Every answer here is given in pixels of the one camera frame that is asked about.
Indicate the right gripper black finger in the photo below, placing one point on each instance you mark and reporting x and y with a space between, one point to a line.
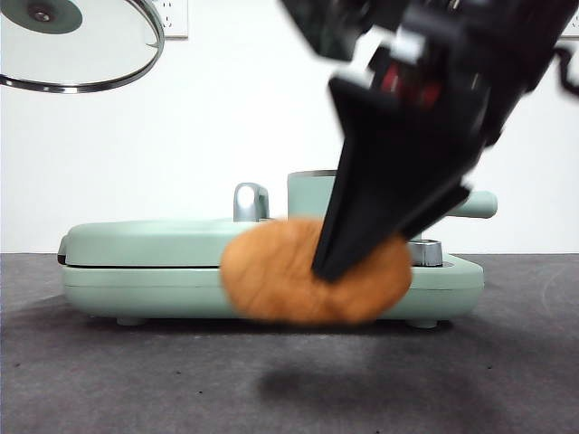
384 181

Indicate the brown potato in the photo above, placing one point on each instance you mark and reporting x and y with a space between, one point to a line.
271 280

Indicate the glass lid with green knob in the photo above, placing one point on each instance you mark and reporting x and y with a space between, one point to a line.
50 13

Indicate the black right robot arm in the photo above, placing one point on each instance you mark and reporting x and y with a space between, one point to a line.
497 36

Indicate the mint green steamer pot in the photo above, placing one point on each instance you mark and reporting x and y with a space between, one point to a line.
307 194

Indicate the silver control dial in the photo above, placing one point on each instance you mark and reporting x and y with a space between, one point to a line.
427 253

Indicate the mint green griddle cover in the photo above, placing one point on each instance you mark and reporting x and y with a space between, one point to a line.
135 244

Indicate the mint green cooker base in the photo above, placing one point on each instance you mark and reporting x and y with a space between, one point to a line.
135 294

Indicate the white wall socket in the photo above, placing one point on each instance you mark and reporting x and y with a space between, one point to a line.
176 18

